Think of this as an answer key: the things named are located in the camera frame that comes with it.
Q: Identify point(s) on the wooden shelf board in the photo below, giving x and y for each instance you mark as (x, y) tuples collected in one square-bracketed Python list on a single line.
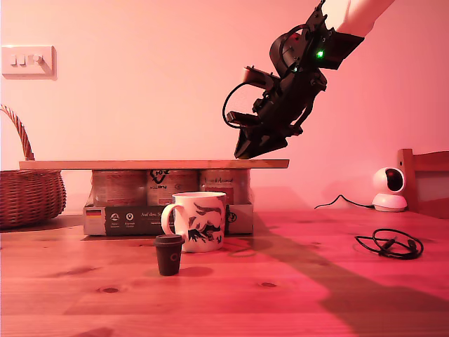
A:
[(140, 164)]

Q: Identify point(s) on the white security camera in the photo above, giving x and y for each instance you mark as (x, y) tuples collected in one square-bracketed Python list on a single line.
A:
[(387, 203)]

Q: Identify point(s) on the cardboard tray of cans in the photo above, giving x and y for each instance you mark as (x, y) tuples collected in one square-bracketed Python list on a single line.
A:
[(122, 221)]

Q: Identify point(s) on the white mug with black print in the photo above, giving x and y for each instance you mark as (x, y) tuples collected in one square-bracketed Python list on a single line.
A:
[(180, 228)]

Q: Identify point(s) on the white light switch plate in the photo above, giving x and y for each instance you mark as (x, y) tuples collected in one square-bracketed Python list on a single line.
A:
[(28, 68)]

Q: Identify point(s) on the shrink-wrapped food can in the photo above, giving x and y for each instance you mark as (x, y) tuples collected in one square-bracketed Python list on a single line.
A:
[(172, 182), (119, 189)]

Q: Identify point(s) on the wicker basket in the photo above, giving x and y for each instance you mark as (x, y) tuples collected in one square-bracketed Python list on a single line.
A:
[(28, 200)]

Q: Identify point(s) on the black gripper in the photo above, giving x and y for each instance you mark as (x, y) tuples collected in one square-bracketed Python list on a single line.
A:
[(277, 116)]

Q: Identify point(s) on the dark coffee capsule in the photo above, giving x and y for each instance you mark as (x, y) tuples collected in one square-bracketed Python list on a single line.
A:
[(169, 259)]

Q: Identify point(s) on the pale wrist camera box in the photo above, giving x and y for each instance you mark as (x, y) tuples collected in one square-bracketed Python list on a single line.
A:
[(259, 78)]

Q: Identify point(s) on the food can with script label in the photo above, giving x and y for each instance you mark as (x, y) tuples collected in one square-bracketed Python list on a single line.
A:
[(224, 186)]

